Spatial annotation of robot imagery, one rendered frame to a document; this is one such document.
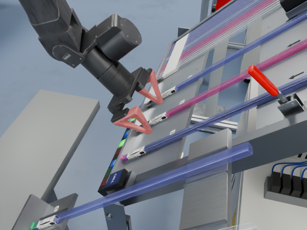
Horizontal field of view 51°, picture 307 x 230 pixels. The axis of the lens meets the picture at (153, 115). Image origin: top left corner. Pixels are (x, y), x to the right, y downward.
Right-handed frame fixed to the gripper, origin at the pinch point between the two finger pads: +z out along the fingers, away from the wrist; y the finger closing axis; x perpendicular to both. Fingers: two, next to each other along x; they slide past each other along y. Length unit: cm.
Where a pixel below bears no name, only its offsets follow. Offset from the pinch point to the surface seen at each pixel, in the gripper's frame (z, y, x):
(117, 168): 5.8, -5.5, 15.9
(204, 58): 7.7, 29.6, -3.1
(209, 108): 64, 91, 46
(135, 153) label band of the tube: 5.9, -2.6, 10.5
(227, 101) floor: 80, 112, 46
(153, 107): 7.8, 17.7, 13.5
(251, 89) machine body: 37, 49, 0
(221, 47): 35, 92, 17
